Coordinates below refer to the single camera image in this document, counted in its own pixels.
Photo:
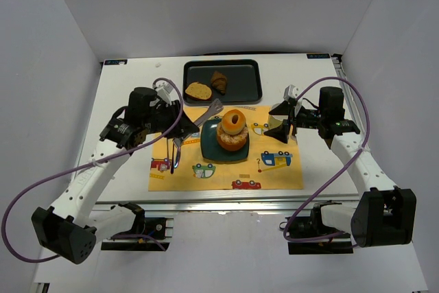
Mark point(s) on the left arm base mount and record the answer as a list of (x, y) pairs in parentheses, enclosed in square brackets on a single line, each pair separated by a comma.
[(156, 236)]

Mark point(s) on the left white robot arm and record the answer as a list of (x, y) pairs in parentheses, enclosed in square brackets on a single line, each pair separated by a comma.
[(66, 227)]

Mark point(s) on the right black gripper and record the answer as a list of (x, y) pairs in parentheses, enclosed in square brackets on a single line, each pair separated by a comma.
[(293, 121)]

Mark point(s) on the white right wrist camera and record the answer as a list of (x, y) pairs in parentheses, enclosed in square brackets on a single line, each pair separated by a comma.
[(291, 92)]

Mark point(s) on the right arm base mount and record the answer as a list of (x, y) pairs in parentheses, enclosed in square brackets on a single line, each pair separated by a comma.
[(305, 227)]

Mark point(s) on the aluminium frame rail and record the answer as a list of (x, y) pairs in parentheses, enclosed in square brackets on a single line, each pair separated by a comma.
[(220, 202)]

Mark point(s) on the purple iridescent spoon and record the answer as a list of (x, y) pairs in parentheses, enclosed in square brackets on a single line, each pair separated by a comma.
[(172, 160)]

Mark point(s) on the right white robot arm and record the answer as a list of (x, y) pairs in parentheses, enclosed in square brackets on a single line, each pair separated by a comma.
[(385, 213)]

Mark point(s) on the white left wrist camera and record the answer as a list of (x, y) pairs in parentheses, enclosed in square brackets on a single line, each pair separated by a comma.
[(164, 91)]

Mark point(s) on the iridescent purple knife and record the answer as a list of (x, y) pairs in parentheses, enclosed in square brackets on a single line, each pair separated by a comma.
[(177, 157)]

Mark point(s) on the dark brown pastry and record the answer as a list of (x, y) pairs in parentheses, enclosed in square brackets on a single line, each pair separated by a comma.
[(219, 82)]

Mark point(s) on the glazed orange donut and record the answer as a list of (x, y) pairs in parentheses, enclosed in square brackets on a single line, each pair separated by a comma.
[(233, 122)]

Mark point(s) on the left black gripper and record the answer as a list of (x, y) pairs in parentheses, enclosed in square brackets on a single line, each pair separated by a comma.
[(176, 118)]

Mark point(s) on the teal square plate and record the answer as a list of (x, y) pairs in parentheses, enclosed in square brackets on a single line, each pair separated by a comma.
[(211, 149)]

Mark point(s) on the black baking tray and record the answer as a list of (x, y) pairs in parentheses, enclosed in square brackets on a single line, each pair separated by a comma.
[(243, 79)]

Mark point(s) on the light green mug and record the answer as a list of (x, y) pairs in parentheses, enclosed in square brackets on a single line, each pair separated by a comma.
[(274, 121)]

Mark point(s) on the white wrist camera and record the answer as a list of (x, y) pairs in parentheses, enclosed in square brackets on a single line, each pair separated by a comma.
[(291, 92), (164, 91)]

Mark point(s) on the bread slice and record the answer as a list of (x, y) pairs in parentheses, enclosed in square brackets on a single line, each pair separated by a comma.
[(198, 91)]

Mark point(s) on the gold iridescent spoon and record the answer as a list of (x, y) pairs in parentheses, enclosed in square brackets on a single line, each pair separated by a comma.
[(167, 151)]

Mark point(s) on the orange bundt cake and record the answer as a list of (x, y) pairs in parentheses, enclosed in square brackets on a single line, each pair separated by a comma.
[(231, 142)]

